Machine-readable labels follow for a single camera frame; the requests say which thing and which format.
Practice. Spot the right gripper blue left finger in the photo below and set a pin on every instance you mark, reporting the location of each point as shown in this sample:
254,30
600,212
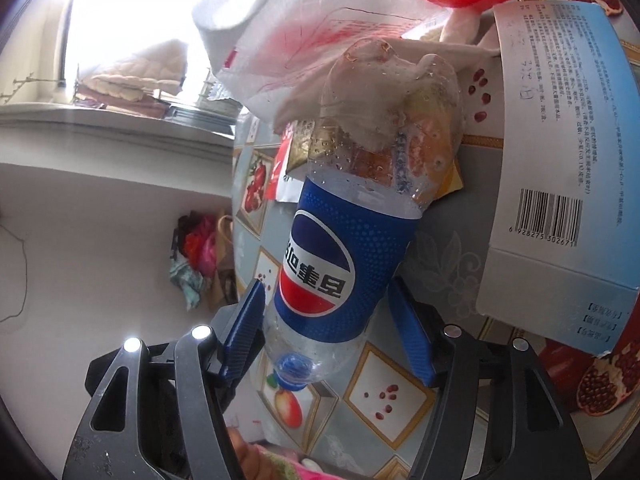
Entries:
244,338

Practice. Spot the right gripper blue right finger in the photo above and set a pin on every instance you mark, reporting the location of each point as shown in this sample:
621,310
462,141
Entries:
413,335

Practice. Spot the clear Pepsi plastic bottle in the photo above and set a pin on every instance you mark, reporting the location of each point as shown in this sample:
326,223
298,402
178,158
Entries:
348,234

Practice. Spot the white cloth rag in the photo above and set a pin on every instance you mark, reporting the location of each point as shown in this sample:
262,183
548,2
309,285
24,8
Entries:
270,52

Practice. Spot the red and white snack bag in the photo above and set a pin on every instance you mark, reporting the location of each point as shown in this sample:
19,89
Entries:
281,188

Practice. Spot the right hand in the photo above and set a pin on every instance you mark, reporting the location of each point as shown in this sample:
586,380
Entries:
255,465

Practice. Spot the fruit pattern tablecloth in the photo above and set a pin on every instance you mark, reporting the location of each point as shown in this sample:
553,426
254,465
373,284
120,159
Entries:
534,436

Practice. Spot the white blue cardboard box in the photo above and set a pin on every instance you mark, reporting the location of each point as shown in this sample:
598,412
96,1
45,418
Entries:
563,257

